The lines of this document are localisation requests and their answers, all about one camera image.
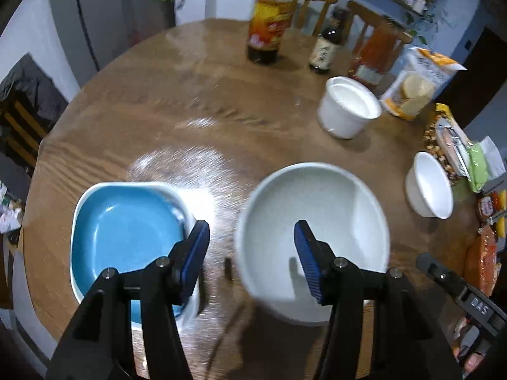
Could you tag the tall white bowl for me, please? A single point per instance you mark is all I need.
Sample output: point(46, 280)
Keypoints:
point(348, 105)

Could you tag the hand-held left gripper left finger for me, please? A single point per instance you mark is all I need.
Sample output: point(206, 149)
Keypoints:
point(195, 255)

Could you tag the wooden chair with cloth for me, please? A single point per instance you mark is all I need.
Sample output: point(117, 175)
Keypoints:
point(19, 126)

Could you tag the large vinegar bottle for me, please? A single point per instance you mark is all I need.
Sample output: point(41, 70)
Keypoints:
point(269, 23)

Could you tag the green snack packet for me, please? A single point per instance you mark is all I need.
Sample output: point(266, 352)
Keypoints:
point(477, 164)

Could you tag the orange snack packet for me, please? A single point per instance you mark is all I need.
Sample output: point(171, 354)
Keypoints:
point(481, 261)

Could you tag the blue square plate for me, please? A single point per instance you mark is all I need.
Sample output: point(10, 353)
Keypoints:
point(126, 229)

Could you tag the chair with dark jacket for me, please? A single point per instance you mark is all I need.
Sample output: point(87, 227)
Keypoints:
point(27, 87)

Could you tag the orange sauce bottle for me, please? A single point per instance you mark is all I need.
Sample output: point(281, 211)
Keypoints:
point(376, 53)

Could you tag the mixed nuts snack bag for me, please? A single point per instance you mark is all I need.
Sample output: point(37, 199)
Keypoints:
point(445, 142)

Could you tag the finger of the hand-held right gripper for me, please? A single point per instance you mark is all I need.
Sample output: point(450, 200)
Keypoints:
point(451, 283)

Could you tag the grey refrigerator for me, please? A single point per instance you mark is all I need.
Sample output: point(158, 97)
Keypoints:
point(99, 12)

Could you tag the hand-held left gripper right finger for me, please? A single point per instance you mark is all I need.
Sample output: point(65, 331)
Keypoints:
point(309, 263)

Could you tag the small dark soy sauce bottle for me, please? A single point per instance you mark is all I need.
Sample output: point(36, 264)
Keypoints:
point(326, 45)

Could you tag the yellow cracker bag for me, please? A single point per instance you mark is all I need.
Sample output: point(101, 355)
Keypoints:
point(418, 87)

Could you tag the small white bowl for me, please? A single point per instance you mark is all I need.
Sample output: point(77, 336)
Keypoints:
point(429, 186)

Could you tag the red snack packet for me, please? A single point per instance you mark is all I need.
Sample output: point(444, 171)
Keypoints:
point(489, 206)

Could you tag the large white bowl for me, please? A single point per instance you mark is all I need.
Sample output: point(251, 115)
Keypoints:
point(336, 206)

